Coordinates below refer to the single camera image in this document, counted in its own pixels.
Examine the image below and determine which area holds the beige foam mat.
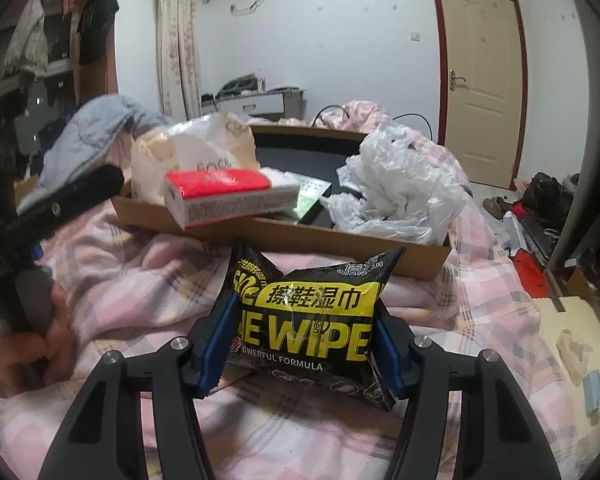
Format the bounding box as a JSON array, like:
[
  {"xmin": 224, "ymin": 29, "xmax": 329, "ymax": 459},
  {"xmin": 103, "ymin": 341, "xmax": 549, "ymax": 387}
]
[{"xmin": 535, "ymin": 295, "xmax": 600, "ymax": 396}]

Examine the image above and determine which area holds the black yellow wipes packet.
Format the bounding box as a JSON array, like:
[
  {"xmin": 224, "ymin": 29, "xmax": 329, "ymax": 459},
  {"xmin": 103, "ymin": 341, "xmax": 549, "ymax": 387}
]
[{"xmin": 219, "ymin": 237, "xmax": 407, "ymax": 411}]

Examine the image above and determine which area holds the black bag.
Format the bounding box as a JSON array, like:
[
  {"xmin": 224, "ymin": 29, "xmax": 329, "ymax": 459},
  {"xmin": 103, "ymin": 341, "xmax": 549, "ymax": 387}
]
[{"xmin": 520, "ymin": 172, "xmax": 573, "ymax": 231}]

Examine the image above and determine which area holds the brown shoe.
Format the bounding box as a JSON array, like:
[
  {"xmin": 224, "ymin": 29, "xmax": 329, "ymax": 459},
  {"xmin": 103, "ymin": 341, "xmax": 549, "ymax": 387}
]
[{"xmin": 482, "ymin": 195, "xmax": 507, "ymax": 221}]

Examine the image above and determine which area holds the white plastic bag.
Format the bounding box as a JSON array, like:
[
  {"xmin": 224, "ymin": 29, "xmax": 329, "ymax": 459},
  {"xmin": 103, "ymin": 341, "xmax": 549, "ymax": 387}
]
[{"xmin": 326, "ymin": 120, "xmax": 468, "ymax": 246}]

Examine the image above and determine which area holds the pink plaid quilt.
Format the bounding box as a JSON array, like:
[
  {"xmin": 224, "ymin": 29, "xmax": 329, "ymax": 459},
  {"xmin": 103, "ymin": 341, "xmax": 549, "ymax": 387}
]
[{"xmin": 0, "ymin": 100, "xmax": 600, "ymax": 480}]

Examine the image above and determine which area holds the brown cardboard box tray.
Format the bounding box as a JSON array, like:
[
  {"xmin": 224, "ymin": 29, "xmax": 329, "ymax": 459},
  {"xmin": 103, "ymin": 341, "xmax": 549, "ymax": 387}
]
[{"xmin": 111, "ymin": 124, "xmax": 453, "ymax": 281}]

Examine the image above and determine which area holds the small grey box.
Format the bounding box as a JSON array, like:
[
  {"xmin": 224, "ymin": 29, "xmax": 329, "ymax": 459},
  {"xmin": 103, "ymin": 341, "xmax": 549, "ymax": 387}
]
[{"xmin": 582, "ymin": 371, "xmax": 600, "ymax": 416}]

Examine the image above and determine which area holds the person's left hand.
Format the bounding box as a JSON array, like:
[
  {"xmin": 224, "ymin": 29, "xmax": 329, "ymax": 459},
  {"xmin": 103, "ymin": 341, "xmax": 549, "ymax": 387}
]
[{"xmin": 0, "ymin": 280, "xmax": 86, "ymax": 391}]

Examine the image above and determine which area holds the floral curtain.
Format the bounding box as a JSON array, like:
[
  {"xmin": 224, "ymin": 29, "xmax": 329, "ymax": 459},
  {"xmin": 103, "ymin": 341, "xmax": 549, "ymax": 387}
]
[{"xmin": 155, "ymin": 0, "xmax": 203, "ymax": 121}]

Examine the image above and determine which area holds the beige printed plastic bag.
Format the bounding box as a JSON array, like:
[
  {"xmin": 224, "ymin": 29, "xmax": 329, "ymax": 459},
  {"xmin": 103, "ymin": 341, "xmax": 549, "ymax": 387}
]
[{"xmin": 130, "ymin": 112, "xmax": 261, "ymax": 201}]

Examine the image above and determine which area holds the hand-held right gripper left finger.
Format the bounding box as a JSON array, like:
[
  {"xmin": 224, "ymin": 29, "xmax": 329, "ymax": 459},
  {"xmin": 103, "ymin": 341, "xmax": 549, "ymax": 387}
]
[{"xmin": 39, "ymin": 300, "xmax": 238, "ymax": 480}]

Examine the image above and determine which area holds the black hanging shirt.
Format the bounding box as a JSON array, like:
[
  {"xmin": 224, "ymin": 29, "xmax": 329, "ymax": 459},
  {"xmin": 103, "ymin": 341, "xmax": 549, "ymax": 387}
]
[{"xmin": 76, "ymin": 0, "xmax": 120, "ymax": 66}]

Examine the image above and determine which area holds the grey quilted blanket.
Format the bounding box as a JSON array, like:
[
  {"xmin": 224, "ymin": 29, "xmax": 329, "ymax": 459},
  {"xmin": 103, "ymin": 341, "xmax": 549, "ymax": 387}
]
[{"xmin": 17, "ymin": 94, "xmax": 173, "ymax": 211}]

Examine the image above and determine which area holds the red bag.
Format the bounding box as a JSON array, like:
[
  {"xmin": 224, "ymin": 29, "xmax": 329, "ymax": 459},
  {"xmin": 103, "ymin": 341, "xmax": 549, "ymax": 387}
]
[{"xmin": 510, "ymin": 249, "xmax": 551, "ymax": 298}]

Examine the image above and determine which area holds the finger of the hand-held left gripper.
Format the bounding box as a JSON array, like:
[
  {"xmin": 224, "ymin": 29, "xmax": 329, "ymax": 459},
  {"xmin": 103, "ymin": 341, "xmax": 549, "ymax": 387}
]
[{"xmin": 15, "ymin": 164, "xmax": 126, "ymax": 233}]

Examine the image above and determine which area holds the black desk item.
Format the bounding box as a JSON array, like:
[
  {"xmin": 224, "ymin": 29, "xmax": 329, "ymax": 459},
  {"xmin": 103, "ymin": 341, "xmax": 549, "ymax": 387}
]
[{"xmin": 219, "ymin": 74, "xmax": 258, "ymax": 97}]

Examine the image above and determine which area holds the cream door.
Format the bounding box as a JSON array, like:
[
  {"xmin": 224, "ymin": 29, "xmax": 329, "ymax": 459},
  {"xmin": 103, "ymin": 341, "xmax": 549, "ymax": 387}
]
[{"xmin": 428, "ymin": 0, "xmax": 530, "ymax": 192}]

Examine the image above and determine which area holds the red white tissue pack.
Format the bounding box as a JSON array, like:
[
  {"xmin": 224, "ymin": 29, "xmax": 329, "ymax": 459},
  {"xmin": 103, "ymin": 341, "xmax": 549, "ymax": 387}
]
[{"xmin": 163, "ymin": 169, "xmax": 301, "ymax": 231}]

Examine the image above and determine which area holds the white desk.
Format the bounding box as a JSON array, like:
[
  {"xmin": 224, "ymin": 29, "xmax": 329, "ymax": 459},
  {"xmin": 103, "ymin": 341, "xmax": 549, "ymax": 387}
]
[{"xmin": 200, "ymin": 87, "xmax": 306, "ymax": 120}]

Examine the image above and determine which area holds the green white cigarette pack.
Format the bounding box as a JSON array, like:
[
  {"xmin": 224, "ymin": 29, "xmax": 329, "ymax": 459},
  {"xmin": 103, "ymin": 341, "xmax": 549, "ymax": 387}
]
[{"xmin": 280, "ymin": 170, "xmax": 333, "ymax": 223}]

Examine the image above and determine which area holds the wooden clothes rack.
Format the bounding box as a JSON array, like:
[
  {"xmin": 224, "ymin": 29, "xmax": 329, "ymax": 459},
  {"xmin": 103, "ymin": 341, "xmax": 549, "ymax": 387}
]
[{"xmin": 0, "ymin": 0, "xmax": 121, "ymax": 126}]

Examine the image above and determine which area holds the black cable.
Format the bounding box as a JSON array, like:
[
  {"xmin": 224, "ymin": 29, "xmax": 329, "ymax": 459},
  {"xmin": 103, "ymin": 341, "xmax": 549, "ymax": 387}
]
[{"xmin": 312, "ymin": 105, "xmax": 438, "ymax": 141}]

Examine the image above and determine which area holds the beige hanging jacket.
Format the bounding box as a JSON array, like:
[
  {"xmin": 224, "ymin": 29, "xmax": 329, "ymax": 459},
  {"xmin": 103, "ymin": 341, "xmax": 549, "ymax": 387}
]
[{"xmin": 2, "ymin": 0, "xmax": 48, "ymax": 81}]

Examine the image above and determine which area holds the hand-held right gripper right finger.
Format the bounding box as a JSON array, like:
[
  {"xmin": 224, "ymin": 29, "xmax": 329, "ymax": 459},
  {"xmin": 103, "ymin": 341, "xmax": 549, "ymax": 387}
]
[{"xmin": 372, "ymin": 305, "xmax": 571, "ymax": 480}]

